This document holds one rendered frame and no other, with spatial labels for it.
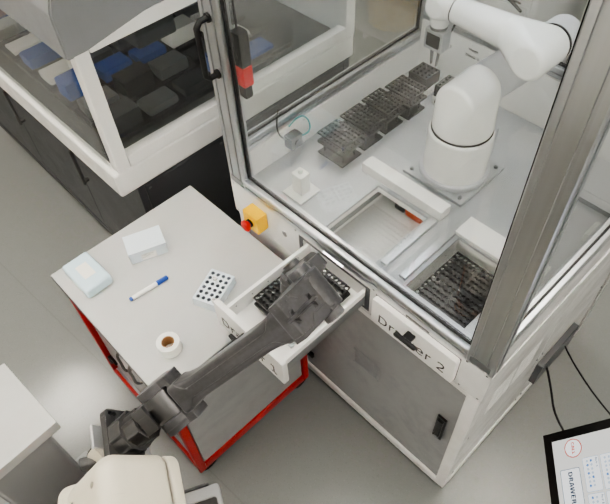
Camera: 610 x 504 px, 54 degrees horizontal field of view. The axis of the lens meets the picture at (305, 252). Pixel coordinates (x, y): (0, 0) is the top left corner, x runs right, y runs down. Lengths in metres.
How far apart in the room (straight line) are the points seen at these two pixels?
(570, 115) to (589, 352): 1.97
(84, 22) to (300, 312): 1.18
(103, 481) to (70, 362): 1.86
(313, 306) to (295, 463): 1.53
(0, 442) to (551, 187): 1.52
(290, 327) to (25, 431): 1.08
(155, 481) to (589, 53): 0.92
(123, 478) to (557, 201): 0.84
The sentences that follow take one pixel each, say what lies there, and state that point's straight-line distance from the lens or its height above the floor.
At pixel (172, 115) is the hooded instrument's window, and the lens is 2.22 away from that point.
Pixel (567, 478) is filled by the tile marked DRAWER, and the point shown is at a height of 1.00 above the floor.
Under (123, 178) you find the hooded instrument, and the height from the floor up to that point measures 0.88.
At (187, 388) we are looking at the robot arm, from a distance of 1.14.
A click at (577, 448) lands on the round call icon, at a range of 1.49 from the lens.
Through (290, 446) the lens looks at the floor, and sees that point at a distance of 2.49.
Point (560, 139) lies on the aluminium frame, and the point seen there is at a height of 1.69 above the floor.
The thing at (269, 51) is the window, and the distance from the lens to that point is 1.50.
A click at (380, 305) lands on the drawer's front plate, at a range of 1.69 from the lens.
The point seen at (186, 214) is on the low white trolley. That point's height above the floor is 0.76.
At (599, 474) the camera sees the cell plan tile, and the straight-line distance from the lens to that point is 1.45.
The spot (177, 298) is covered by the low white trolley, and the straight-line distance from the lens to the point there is 1.96.
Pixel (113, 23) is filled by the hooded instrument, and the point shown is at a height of 1.41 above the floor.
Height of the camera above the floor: 2.32
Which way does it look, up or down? 51 degrees down
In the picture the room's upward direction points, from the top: 4 degrees counter-clockwise
